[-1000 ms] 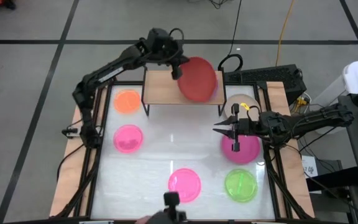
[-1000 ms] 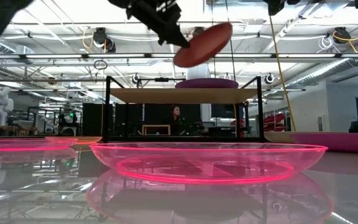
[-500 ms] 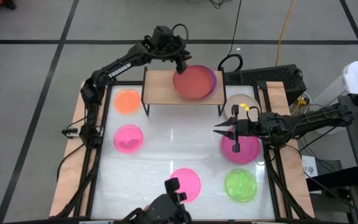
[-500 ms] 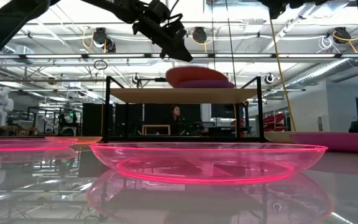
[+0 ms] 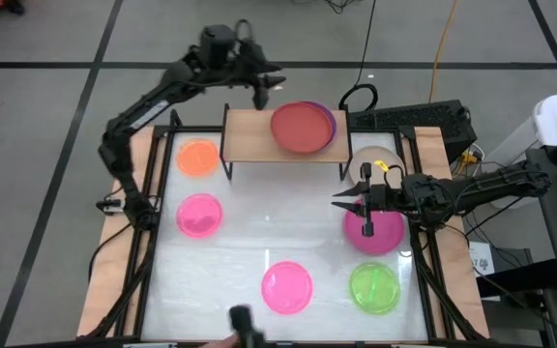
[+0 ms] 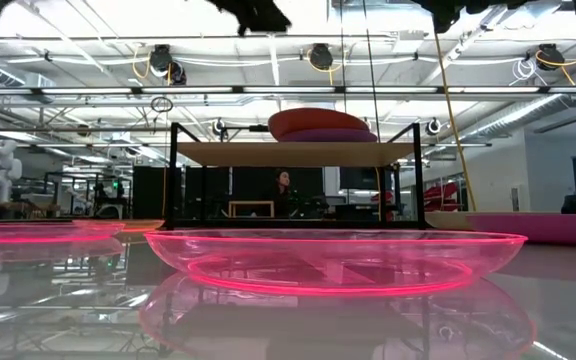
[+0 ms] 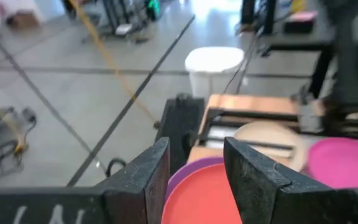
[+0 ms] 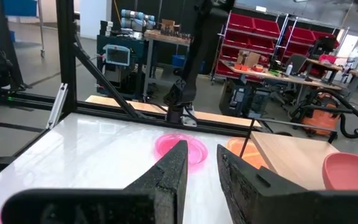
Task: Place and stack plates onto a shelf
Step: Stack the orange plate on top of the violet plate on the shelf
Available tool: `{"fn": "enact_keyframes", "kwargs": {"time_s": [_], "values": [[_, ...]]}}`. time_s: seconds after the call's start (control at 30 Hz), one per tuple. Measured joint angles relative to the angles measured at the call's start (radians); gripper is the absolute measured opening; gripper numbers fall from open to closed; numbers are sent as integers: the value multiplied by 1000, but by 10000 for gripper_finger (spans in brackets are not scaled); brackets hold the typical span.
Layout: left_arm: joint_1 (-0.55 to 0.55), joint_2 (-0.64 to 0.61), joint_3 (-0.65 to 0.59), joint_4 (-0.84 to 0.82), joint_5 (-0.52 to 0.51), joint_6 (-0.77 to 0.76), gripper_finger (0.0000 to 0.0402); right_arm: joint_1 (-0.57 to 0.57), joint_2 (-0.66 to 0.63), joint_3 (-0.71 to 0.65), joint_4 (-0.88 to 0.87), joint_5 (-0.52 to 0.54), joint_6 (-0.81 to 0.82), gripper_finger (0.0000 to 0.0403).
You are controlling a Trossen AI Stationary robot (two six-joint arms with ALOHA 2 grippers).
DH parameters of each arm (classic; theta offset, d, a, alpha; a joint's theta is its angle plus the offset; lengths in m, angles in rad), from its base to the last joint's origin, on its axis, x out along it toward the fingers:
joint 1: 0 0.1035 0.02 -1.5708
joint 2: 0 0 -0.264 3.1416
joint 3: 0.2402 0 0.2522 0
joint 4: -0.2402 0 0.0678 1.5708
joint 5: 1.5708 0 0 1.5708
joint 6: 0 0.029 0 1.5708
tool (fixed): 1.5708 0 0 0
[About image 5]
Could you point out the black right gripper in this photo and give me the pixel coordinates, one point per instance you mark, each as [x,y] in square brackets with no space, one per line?
[385,198]

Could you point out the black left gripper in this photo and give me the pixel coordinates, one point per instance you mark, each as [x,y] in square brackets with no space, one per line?
[249,65]

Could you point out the beige plate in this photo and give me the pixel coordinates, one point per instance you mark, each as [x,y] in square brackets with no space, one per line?
[356,169]

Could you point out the magenta plate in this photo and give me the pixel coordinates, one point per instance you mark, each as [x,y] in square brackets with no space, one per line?
[385,237]

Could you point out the red plate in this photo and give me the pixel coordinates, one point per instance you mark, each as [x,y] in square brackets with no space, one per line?
[301,128]

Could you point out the purple plate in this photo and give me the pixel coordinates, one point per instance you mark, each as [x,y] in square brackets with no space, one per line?
[331,121]

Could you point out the orange translucent plate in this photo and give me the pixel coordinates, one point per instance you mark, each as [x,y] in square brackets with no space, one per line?
[197,157]

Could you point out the pink translucent plate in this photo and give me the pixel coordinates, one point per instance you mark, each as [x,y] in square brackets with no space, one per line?
[286,288]
[199,215]

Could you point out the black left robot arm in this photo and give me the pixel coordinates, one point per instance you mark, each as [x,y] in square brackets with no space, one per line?
[115,145]

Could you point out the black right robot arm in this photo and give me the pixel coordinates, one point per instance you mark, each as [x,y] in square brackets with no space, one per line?
[501,182]

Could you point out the wooden shelf with black legs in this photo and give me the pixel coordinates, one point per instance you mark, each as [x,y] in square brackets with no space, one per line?
[247,137]

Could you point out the yellow tag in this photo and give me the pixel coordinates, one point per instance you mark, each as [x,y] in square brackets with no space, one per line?
[380,165]

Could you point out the green translucent plate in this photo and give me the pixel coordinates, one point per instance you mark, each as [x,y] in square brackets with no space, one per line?
[374,289]

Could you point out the white paper label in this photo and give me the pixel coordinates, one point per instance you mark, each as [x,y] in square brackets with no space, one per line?
[482,261]

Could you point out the black handheld device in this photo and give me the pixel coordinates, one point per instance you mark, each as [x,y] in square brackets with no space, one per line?
[245,326]

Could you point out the person's hand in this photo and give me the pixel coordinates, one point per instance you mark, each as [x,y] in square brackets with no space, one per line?
[223,342]

